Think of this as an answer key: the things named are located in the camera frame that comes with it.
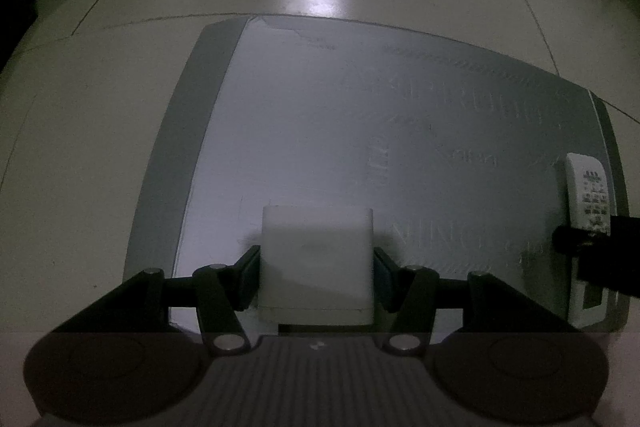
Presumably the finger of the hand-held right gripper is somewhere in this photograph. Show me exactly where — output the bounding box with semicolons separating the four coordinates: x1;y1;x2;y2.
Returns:
552;214;640;294

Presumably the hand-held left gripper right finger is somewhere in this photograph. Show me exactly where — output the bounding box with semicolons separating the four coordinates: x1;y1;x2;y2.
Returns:
372;246;584;356

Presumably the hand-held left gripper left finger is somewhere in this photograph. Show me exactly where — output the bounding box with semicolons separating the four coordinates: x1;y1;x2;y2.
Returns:
55;245;262;354

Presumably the small white box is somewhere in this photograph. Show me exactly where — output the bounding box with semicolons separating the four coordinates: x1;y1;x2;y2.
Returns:
257;205;376;326

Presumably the white remote control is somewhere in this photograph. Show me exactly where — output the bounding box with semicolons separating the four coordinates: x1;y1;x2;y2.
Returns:
563;152;622;329

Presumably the white grey-edged desktop mat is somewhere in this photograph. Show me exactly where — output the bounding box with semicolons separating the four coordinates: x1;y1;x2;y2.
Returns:
122;15;632;334

